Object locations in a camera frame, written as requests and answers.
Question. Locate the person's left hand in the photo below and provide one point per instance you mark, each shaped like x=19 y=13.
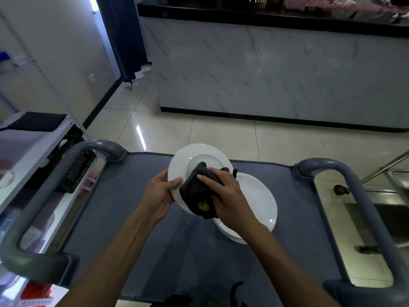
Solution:
x=156 y=196

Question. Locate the person's right hand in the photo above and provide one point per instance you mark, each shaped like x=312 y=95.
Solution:
x=231 y=201

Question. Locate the person's right thumb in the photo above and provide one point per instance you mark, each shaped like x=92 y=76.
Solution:
x=215 y=199

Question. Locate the person's left thumb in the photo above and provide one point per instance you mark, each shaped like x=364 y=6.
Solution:
x=176 y=183

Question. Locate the black wiping cloth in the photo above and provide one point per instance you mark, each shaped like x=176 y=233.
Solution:
x=195 y=191

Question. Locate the white round plate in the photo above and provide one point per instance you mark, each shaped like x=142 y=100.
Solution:
x=258 y=204
x=195 y=159

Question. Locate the person's right forearm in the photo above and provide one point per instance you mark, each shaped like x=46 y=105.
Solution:
x=284 y=265

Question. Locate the person's left forearm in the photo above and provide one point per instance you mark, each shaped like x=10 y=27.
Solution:
x=118 y=258

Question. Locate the grey plastic service cart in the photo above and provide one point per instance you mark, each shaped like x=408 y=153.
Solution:
x=127 y=195

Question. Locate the black power strip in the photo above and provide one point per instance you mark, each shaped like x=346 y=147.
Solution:
x=76 y=171

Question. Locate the marble counter with black top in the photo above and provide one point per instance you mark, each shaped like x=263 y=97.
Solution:
x=271 y=67

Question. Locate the black folded cloth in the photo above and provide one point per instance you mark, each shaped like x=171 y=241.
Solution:
x=35 y=121

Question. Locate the white metal shelf rack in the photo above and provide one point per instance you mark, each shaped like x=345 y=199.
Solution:
x=22 y=150

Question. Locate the dark blue curtain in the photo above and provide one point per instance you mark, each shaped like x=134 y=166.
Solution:
x=123 y=35

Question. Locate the stainless steel sink table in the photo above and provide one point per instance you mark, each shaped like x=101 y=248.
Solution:
x=383 y=217

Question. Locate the red box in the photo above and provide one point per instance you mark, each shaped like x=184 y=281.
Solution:
x=35 y=294

